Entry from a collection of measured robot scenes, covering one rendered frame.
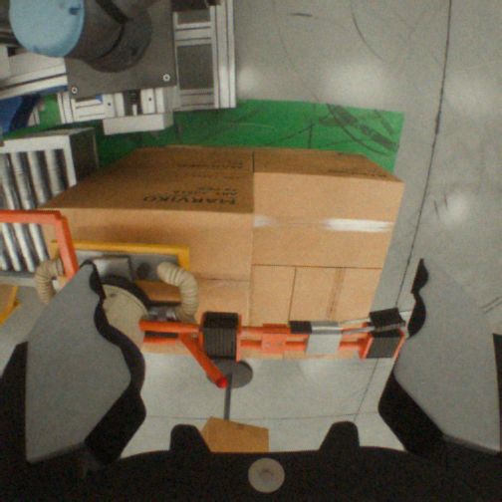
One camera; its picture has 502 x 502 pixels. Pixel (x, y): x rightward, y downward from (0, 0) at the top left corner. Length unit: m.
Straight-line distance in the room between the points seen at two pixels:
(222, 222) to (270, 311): 0.77
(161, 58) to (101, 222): 0.45
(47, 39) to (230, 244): 0.58
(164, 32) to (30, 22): 0.25
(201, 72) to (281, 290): 1.03
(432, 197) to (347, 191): 0.95
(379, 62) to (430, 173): 0.71
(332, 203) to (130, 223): 0.75
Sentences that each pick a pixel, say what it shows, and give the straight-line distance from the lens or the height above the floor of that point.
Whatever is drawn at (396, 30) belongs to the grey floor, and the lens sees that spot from 1.82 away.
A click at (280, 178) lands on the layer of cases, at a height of 0.54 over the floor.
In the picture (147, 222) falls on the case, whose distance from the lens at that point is 0.79.
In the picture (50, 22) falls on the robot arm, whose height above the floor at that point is 1.27.
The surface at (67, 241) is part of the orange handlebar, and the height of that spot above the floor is 1.19.
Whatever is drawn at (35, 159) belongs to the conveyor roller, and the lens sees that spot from 1.41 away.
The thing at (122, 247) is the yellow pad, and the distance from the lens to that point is 0.70.
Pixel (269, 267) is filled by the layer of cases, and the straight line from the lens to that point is 1.29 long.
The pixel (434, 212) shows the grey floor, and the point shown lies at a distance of 2.10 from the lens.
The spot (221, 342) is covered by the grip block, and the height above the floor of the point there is 1.20.
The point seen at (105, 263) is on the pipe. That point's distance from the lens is 0.70.
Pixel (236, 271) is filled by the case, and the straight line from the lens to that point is 0.82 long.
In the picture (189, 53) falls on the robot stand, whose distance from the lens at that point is 1.46.
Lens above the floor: 1.63
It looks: 61 degrees down
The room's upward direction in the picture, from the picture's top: 180 degrees counter-clockwise
